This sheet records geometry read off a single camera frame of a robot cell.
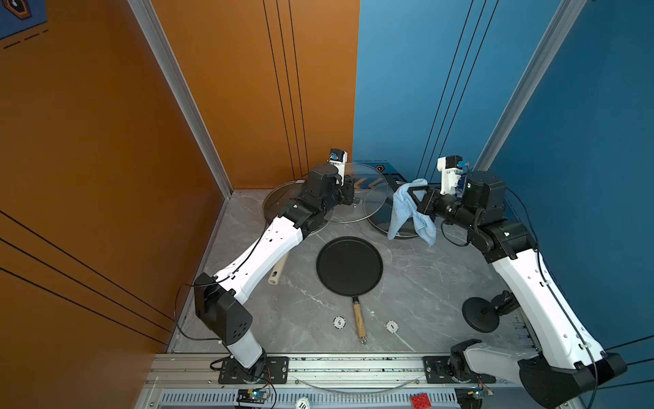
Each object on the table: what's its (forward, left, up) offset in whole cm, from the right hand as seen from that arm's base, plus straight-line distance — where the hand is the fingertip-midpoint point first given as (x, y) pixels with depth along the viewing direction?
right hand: (410, 190), depth 66 cm
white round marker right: (-23, +2, -39) cm, 45 cm away
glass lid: (-1, +8, -7) cm, 10 cm away
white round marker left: (-21, +19, -39) cm, 49 cm away
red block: (-42, -3, -38) cm, 57 cm away
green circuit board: (-41, +44, -41) cm, 73 cm away
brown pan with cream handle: (-10, +39, -27) cm, 48 cm away
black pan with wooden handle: (-2, +15, -38) cm, 41 cm away
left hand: (+9, +15, -2) cm, 18 cm away
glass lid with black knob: (+39, +4, -36) cm, 53 cm away
